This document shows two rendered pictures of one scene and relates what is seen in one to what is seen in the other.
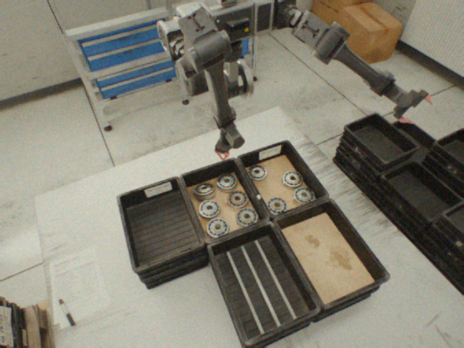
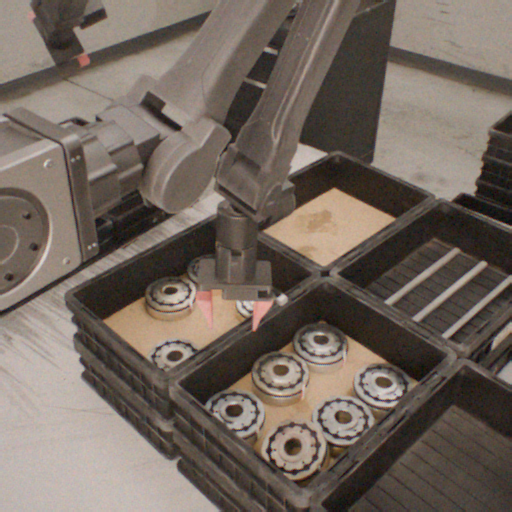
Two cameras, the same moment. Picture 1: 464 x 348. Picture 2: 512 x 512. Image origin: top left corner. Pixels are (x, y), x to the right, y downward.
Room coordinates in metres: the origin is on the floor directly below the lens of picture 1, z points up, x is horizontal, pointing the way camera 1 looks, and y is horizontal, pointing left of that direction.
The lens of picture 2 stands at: (1.24, 0.71, 1.77)
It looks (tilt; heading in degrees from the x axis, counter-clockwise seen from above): 37 degrees down; 244
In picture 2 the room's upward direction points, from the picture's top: 1 degrees clockwise
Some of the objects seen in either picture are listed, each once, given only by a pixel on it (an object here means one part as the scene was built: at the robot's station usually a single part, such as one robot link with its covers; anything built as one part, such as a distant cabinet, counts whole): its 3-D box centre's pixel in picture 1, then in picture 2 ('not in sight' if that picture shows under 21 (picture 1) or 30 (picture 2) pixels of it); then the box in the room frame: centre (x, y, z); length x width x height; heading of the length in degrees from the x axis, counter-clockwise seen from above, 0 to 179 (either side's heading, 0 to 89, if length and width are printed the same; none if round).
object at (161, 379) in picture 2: (280, 176); (195, 288); (0.91, -0.23, 0.92); 0.40 x 0.30 x 0.02; 20
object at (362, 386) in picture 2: (217, 227); (383, 384); (0.68, 0.07, 0.86); 0.10 x 0.10 x 0.01
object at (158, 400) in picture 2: (279, 182); (196, 308); (0.91, -0.23, 0.87); 0.40 x 0.30 x 0.11; 20
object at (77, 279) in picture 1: (76, 283); not in sight; (0.51, 0.73, 0.70); 0.33 x 0.23 x 0.01; 26
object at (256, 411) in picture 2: (226, 181); (234, 413); (0.94, 0.03, 0.86); 0.10 x 0.10 x 0.01
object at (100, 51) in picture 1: (132, 60); not in sight; (2.50, 0.82, 0.60); 0.72 x 0.03 x 0.56; 116
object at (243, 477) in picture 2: (223, 203); (313, 393); (0.80, 0.05, 0.87); 0.40 x 0.30 x 0.11; 20
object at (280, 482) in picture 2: (222, 197); (315, 372); (0.80, 0.05, 0.92); 0.40 x 0.30 x 0.02; 20
